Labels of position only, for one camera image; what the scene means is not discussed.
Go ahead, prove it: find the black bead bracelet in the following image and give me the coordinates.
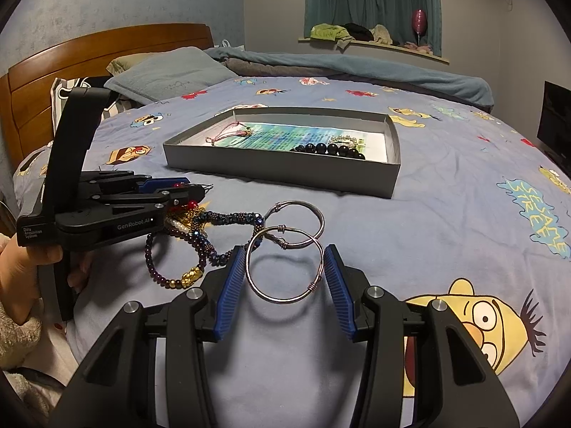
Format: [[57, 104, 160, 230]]
[[289, 142, 367, 161]]

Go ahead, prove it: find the olive pillow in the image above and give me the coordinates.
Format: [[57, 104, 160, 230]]
[[106, 52, 152, 76]]

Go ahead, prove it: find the black cloth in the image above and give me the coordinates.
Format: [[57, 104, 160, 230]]
[[343, 22, 374, 42]]

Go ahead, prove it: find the blue beaded rope bracelet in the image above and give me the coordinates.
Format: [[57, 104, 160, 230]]
[[196, 211, 265, 269]]

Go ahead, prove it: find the striped cartoon pillow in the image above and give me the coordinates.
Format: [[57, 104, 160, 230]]
[[50, 77, 135, 119]]

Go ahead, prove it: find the black television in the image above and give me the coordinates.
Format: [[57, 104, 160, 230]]
[[536, 81, 571, 165]]

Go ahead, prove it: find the grey-blue pillow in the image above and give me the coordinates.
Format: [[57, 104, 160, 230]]
[[104, 47, 237, 102]]

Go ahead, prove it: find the person's left forearm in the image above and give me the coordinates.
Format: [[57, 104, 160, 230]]
[[0, 296, 50, 371]]

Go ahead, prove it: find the window sill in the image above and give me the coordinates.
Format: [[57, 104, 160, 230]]
[[298, 38, 450, 64]]

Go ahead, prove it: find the grey cardboard box tray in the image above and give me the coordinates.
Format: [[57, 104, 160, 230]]
[[163, 107, 401, 200]]

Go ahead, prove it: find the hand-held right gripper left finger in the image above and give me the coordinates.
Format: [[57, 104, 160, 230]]
[[49, 245, 248, 428]]

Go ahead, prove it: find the blue blanket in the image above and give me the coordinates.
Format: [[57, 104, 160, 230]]
[[205, 47, 495, 108]]

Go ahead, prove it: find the beige cloth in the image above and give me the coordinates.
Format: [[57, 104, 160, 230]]
[[370, 24, 393, 46]]

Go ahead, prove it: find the person's left hand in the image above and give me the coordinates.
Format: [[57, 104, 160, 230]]
[[0, 243, 94, 318]]

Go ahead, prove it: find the wooden headboard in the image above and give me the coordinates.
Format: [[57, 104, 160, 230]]
[[0, 23, 215, 170]]

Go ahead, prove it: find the pearl ring hair clip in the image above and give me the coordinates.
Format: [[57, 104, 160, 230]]
[[329, 134, 367, 149]]

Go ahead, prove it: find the green cloth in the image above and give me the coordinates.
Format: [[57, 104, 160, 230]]
[[310, 23, 351, 50]]

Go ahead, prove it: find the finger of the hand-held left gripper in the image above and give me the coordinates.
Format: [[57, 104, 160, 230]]
[[96, 185, 208, 215], [98, 171, 192, 194]]

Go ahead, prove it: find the printed paper sheet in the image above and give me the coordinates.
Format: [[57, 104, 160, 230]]
[[192, 121, 386, 161]]

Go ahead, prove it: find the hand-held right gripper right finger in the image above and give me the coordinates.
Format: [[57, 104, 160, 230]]
[[323, 244, 520, 428]]

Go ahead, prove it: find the silver hoop bangle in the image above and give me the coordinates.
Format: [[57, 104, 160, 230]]
[[246, 226, 325, 304], [263, 200, 325, 249]]

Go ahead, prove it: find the red string bracelet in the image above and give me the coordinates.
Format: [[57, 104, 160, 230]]
[[205, 121, 253, 146]]

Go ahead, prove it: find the cartoon printed bedsheet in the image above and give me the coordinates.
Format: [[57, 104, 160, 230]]
[[13, 73, 571, 428]]

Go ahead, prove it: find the grey blanket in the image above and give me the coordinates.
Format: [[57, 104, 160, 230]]
[[223, 57, 286, 76]]

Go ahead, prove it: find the purple bead bracelet gold charm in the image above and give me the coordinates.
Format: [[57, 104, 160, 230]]
[[145, 229, 207, 290]]

